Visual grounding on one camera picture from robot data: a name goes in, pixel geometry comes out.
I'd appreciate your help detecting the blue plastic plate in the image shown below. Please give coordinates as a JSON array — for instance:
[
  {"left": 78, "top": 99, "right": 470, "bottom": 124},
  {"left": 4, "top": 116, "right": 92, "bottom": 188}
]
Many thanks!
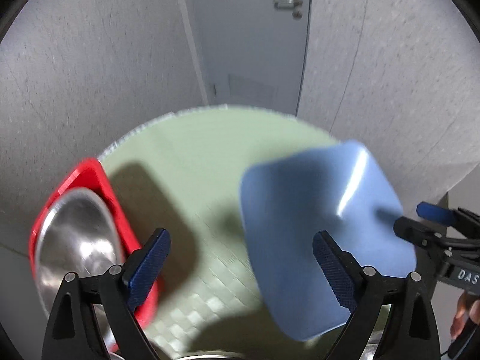
[{"left": 239, "top": 140, "right": 418, "bottom": 342}]

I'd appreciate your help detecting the green tablecloth with lace skirt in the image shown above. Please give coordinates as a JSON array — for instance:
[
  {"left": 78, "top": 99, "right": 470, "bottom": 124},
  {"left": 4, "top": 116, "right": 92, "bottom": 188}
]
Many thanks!
[{"left": 98, "top": 106, "right": 338, "bottom": 359}]

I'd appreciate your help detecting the person right hand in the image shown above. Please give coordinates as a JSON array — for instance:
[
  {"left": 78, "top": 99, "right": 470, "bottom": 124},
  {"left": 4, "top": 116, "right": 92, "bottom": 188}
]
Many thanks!
[{"left": 450, "top": 292, "right": 480, "bottom": 340}]

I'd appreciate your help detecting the red plastic basin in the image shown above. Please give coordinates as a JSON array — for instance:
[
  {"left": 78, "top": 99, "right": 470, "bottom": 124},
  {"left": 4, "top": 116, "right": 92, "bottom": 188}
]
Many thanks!
[{"left": 28, "top": 157, "right": 163, "bottom": 353}]

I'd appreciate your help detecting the metal door handle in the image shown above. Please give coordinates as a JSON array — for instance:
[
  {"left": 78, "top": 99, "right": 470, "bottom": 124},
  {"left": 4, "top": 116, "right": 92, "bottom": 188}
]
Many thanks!
[{"left": 273, "top": 0, "right": 304, "bottom": 20}]

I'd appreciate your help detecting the large steel bowl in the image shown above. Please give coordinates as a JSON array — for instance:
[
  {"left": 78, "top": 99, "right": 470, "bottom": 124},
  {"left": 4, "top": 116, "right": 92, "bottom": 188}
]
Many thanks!
[{"left": 34, "top": 187, "right": 125, "bottom": 353}]

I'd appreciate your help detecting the grey door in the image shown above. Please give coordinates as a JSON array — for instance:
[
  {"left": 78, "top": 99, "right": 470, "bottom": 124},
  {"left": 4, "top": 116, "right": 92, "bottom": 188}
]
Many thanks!
[{"left": 185, "top": 0, "right": 310, "bottom": 115}]

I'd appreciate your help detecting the fluted steel bowl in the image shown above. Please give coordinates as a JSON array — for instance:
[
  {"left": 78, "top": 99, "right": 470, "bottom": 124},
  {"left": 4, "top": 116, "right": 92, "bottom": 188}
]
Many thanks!
[{"left": 179, "top": 350, "right": 246, "bottom": 360}]

